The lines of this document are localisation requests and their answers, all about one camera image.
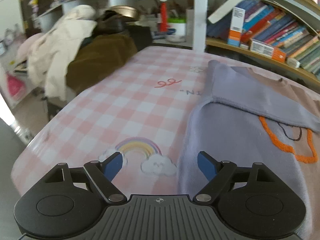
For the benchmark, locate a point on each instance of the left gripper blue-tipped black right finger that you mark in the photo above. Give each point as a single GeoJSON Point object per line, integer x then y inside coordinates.
{"type": "Point", "coordinates": [219, 176]}

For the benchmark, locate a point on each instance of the pink plush pillow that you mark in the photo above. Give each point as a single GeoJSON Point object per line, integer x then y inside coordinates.
{"type": "Point", "coordinates": [25, 47]}

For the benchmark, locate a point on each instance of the white charger adapter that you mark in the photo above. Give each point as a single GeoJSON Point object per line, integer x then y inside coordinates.
{"type": "Point", "coordinates": [293, 62]}

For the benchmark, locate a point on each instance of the lavender sweater with brown patch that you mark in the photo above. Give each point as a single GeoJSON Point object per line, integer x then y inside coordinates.
{"type": "Point", "coordinates": [245, 117]}

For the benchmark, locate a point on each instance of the cream white garment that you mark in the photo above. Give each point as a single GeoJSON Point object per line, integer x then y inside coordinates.
{"type": "Point", "coordinates": [51, 54]}

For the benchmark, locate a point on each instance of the pink checkered tablecloth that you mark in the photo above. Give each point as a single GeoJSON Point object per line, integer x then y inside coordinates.
{"type": "Point", "coordinates": [141, 110]}

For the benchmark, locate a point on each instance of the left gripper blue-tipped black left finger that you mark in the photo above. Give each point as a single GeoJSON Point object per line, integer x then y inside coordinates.
{"type": "Point", "coordinates": [101, 174]}

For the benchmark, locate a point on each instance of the white orange upright box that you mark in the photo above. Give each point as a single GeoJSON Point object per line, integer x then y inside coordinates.
{"type": "Point", "coordinates": [235, 30]}

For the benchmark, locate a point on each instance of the row of colourful books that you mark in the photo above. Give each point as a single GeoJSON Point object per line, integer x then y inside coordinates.
{"type": "Point", "coordinates": [280, 30]}

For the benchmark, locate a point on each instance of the white jar green lid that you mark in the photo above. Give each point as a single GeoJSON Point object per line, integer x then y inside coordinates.
{"type": "Point", "coordinates": [176, 31]}

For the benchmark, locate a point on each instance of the white and wood bookshelf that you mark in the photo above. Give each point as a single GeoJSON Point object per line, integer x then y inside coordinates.
{"type": "Point", "coordinates": [195, 12]}

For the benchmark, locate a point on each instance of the white orange flat box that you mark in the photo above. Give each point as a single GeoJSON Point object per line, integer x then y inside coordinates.
{"type": "Point", "coordinates": [267, 50]}

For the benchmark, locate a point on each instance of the red bottle white cap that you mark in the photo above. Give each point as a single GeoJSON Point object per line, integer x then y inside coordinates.
{"type": "Point", "coordinates": [163, 13]}

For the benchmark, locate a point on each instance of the white leaning book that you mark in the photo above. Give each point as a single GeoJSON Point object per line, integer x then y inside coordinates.
{"type": "Point", "coordinates": [223, 10]}

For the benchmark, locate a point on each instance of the brown fleece garment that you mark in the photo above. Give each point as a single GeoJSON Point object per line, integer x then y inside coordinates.
{"type": "Point", "coordinates": [98, 60]}

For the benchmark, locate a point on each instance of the gold round tin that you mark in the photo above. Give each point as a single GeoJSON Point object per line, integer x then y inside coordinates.
{"type": "Point", "coordinates": [130, 14]}

